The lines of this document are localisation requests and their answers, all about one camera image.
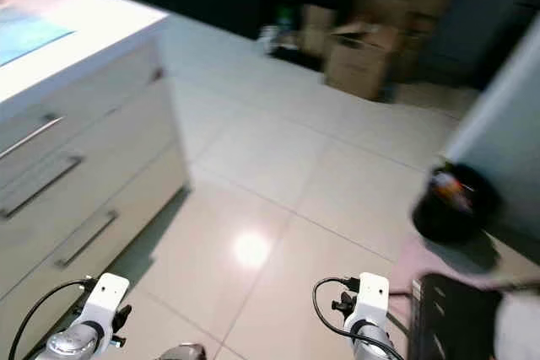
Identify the white kitchen island cabinet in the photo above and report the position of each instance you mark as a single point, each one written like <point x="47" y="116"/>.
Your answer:
<point x="101" y="149"/>

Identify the grey left robot leg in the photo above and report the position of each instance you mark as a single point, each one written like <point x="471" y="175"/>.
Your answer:
<point x="183" y="351"/>

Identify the black crate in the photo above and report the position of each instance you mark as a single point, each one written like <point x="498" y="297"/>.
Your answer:
<point x="451" y="318"/>

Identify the black trash bin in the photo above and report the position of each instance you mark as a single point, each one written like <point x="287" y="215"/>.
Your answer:
<point x="451" y="208"/>

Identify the grey tall appliance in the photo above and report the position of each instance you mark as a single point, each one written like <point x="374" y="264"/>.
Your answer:
<point x="498" y="124"/>

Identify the open cardboard box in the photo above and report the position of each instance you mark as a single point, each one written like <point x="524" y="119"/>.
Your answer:
<point x="359" y="61"/>

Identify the small cardboard box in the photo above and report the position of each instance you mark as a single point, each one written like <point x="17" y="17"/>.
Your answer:
<point x="316" y="27"/>

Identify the blue counter mat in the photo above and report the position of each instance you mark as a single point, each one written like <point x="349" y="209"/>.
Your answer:
<point x="29" y="35"/>

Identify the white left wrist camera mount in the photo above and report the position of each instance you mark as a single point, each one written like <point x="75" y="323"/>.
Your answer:
<point x="105" y="297"/>

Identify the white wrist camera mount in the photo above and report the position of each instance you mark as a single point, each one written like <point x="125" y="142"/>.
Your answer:
<point x="105" y="297"/>
<point x="371" y="297"/>

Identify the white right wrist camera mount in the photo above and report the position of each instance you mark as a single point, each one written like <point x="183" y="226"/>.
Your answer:
<point x="371" y="297"/>

